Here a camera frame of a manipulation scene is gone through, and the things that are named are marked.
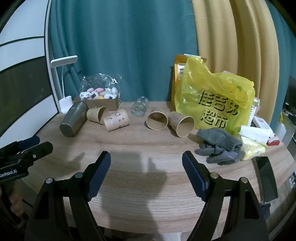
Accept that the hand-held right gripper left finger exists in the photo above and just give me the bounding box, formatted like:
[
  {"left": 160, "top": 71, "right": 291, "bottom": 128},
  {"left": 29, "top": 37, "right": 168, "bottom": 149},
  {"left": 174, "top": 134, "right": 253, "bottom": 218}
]
[{"left": 24, "top": 151, "right": 111, "bottom": 241}]

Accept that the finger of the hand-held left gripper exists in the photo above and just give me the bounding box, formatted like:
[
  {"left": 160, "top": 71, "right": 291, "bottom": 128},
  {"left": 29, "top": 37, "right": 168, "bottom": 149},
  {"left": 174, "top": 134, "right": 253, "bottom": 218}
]
[
  {"left": 0, "top": 141, "right": 54, "bottom": 168},
  {"left": 0, "top": 136, "right": 41, "bottom": 156}
]

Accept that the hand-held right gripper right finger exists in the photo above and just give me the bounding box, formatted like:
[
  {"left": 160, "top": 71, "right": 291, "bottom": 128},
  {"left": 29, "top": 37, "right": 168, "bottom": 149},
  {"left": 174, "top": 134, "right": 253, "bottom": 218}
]
[{"left": 182, "top": 151, "right": 270, "bottom": 241}]

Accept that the printed brown paper cup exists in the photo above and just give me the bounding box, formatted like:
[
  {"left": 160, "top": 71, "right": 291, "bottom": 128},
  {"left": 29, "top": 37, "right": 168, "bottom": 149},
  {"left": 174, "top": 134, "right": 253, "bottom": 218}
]
[{"left": 103, "top": 108, "right": 129, "bottom": 132}]

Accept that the plain brown paper cup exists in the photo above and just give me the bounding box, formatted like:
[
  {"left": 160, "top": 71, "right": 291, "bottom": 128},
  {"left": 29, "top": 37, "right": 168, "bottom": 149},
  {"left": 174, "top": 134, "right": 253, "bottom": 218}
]
[
  {"left": 167, "top": 111, "right": 195, "bottom": 138},
  {"left": 146, "top": 107, "right": 168, "bottom": 131},
  {"left": 87, "top": 106, "right": 110, "bottom": 123}
]

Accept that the steel tumbler cup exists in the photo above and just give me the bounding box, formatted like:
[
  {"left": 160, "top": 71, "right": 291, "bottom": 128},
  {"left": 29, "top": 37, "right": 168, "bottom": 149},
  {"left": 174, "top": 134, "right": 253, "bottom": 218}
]
[{"left": 59, "top": 101, "right": 89, "bottom": 138}]

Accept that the person's left hand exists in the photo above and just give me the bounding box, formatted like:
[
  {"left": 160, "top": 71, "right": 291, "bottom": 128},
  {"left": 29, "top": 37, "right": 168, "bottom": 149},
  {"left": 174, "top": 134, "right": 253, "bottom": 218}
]
[{"left": 7, "top": 188, "right": 24, "bottom": 209}]

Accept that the grey knitted glove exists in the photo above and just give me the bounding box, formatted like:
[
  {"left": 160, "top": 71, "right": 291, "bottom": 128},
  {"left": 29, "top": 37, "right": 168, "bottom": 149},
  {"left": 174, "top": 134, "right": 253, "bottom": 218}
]
[
  {"left": 194, "top": 142, "right": 246, "bottom": 166},
  {"left": 196, "top": 128, "right": 243, "bottom": 151}
]

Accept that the yellow tissue pack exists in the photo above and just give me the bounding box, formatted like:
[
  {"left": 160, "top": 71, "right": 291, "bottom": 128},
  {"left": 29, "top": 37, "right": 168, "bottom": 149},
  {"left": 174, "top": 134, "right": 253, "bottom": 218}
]
[{"left": 238, "top": 134, "right": 269, "bottom": 161}]

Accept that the cardboard box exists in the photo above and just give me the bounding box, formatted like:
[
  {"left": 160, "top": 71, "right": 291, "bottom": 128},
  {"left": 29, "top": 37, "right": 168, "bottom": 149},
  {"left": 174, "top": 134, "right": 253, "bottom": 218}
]
[{"left": 73, "top": 91, "right": 121, "bottom": 111}]

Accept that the black smartphone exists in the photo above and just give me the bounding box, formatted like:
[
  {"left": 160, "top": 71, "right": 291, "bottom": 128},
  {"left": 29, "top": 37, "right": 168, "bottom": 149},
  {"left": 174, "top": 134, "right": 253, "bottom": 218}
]
[{"left": 254, "top": 156, "right": 279, "bottom": 202}]

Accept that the white tissue packet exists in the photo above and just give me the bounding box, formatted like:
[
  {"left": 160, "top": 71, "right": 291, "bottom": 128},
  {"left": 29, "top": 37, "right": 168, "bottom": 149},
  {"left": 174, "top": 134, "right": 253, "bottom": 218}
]
[{"left": 239, "top": 125, "right": 275, "bottom": 141}]

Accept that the clear plastic bottle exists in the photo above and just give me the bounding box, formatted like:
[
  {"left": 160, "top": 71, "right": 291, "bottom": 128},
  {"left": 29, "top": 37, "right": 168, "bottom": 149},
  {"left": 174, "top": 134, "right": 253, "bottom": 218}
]
[{"left": 131, "top": 96, "right": 150, "bottom": 117}]

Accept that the pile of small plush toys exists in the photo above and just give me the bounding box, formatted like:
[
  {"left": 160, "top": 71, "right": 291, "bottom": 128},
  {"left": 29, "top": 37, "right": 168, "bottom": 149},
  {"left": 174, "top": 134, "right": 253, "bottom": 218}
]
[{"left": 80, "top": 87, "right": 119, "bottom": 100}]

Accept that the white small box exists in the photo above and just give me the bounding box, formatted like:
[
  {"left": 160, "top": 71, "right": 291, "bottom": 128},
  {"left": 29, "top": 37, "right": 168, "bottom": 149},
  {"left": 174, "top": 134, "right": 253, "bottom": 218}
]
[{"left": 252, "top": 116, "right": 271, "bottom": 130}]

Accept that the white ribbed plastic item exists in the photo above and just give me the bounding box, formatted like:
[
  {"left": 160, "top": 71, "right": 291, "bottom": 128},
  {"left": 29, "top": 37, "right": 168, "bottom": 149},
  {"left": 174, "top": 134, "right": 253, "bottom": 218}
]
[{"left": 247, "top": 97, "right": 261, "bottom": 127}]

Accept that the white desk lamp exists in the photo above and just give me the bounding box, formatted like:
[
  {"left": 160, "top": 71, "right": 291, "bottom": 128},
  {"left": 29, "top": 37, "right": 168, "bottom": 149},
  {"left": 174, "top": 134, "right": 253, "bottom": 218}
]
[{"left": 50, "top": 56, "right": 78, "bottom": 114}]

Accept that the red small box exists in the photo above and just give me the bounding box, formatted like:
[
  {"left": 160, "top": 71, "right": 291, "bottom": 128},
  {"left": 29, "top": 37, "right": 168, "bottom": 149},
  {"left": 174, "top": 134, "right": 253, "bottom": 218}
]
[{"left": 266, "top": 136, "right": 281, "bottom": 146}]

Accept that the yellow plastic shopping bag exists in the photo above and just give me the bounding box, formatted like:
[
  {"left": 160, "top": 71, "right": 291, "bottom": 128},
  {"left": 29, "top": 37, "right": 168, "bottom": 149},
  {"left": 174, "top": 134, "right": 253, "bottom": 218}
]
[{"left": 174, "top": 57, "right": 256, "bottom": 136}]

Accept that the clear plastic bag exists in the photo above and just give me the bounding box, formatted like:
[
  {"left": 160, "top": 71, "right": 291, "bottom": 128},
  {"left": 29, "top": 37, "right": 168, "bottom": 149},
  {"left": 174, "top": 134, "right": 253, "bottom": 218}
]
[{"left": 81, "top": 73, "right": 122, "bottom": 93}]

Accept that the orange paper box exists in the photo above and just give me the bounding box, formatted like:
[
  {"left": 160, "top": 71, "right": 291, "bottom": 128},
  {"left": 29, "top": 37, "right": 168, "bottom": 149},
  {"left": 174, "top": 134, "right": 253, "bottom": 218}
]
[{"left": 171, "top": 54, "right": 208, "bottom": 112}]

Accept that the teal curtain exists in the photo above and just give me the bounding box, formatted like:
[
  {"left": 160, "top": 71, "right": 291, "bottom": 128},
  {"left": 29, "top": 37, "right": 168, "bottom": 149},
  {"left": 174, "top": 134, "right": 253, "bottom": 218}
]
[{"left": 47, "top": 0, "right": 200, "bottom": 112}]

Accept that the yellow curtain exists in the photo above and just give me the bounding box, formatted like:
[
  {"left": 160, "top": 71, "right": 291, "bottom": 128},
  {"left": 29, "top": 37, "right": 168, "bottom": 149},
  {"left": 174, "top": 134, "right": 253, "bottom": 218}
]
[{"left": 191, "top": 0, "right": 284, "bottom": 105}]

